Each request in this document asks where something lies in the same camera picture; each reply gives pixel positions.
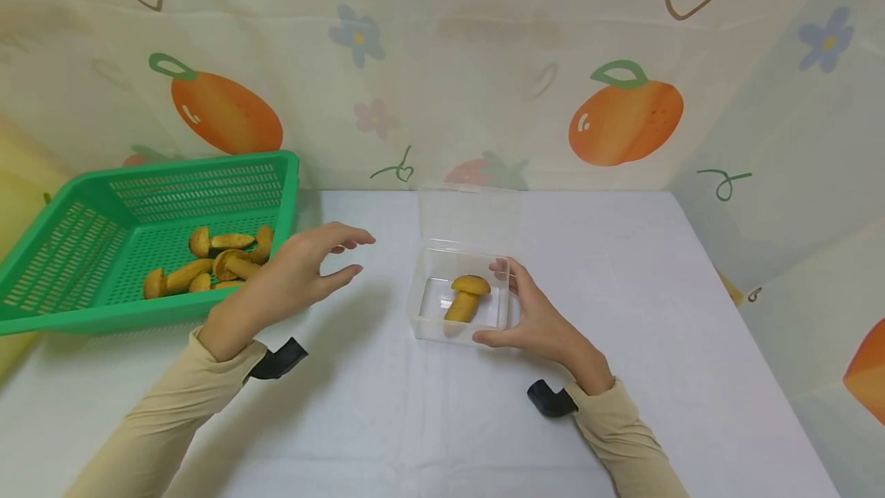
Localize green plastic basket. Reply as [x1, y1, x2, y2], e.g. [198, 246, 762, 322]
[0, 150, 300, 337]

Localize person's right forearm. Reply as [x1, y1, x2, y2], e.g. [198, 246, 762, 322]
[567, 377, 690, 498]

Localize person's right hand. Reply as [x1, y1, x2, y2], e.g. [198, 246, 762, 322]
[472, 257, 615, 397]

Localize black wrist band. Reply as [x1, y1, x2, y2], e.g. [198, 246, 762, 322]
[249, 337, 310, 380]
[526, 380, 579, 418]

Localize pile of brown mushrooms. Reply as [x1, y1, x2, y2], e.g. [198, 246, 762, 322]
[142, 224, 276, 300]

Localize brown toy mushroom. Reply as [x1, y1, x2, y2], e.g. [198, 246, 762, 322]
[442, 274, 492, 324]

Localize person's left hand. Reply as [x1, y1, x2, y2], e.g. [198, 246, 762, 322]
[198, 222, 377, 364]

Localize clear plastic box with lid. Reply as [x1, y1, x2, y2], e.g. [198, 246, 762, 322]
[406, 183, 522, 347]

